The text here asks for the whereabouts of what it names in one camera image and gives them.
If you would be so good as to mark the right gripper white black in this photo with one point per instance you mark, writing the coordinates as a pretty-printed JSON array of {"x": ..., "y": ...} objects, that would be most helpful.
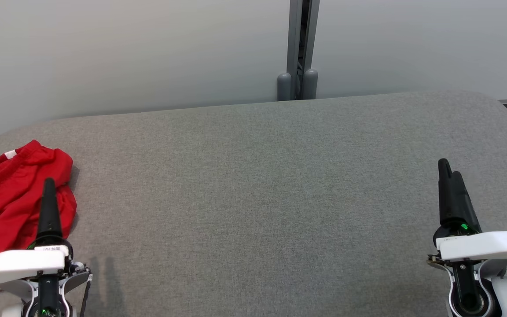
[{"x": 486, "y": 245}]

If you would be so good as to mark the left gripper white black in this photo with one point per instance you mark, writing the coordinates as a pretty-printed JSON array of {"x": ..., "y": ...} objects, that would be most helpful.
[{"x": 16, "y": 264}]

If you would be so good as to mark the red shorts white stripe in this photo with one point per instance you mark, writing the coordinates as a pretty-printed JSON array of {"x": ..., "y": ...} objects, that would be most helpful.
[{"x": 11, "y": 198}]

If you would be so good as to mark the grey partition post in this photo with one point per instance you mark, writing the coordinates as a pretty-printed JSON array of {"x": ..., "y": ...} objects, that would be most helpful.
[{"x": 294, "y": 44}]

